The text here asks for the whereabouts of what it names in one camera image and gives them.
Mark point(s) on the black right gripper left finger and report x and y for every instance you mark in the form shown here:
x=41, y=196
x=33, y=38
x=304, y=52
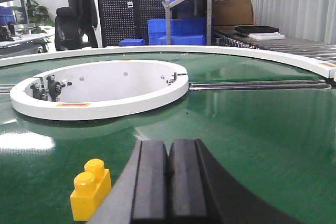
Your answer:
x=139, y=195

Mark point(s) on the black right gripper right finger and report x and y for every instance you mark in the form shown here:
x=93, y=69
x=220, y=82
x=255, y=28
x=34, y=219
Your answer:
x=201, y=190

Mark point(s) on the yellow toy brick block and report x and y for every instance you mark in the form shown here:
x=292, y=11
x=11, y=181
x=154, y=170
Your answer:
x=90, y=189

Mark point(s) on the small blue bin on floor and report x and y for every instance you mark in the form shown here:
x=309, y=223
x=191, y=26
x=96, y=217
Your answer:
x=132, y=42

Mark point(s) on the stacked blue crates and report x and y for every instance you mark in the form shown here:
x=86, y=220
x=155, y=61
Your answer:
x=183, y=31

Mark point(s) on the black tray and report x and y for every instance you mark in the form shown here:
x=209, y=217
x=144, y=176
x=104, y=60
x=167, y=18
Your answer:
x=256, y=29

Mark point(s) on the black office chair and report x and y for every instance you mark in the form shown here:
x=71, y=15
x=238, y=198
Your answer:
x=67, y=35

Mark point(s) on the cardboard box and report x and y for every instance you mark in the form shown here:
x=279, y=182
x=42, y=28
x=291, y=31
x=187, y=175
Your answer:
x=230, y=13

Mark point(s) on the white desk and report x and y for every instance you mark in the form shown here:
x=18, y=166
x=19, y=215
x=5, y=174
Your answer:
x=29, y=39

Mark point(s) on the roller conveyor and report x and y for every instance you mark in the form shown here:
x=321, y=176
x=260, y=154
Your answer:
x=301, y=47

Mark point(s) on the black perforated panel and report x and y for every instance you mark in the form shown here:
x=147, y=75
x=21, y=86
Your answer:
x=127, y=19

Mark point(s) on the person in dark jacket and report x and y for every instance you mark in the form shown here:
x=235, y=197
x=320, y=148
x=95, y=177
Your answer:
x=85, y=11

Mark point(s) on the green potted plant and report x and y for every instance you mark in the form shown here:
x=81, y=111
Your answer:
x=33, y=18

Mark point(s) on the white inner ring guard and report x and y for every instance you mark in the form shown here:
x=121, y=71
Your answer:
x=100, y=90

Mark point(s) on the white ring guard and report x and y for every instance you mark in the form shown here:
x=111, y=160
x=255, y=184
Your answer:
x=100, y=90
x=320, y=67

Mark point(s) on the metal rail strip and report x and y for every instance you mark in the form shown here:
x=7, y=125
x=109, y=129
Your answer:
x=259, y=85

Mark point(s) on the white outer ring guard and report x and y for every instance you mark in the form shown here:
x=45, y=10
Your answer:
x=320, y=67

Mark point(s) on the grey metal rack frame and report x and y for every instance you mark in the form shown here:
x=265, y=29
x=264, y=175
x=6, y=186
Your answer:
x=168, y=6

